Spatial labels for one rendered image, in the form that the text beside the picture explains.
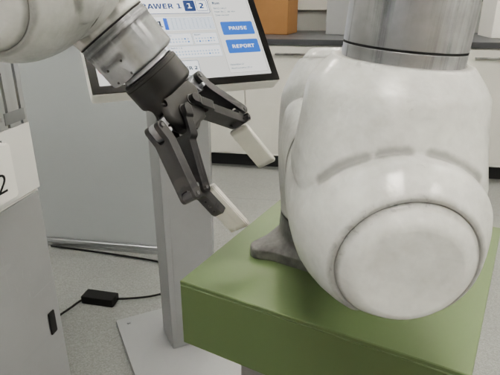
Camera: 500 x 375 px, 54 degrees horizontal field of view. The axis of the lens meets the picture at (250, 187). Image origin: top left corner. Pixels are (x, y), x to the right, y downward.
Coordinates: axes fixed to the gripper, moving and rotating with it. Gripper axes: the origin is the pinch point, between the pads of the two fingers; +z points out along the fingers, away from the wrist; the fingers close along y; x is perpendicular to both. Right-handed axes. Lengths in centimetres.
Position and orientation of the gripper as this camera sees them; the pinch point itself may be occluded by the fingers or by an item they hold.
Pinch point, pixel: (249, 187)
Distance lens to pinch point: 65.7
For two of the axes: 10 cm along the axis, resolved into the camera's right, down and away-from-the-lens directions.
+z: 6.1, 7.0, 3.7
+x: 7.4, -3.5, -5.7
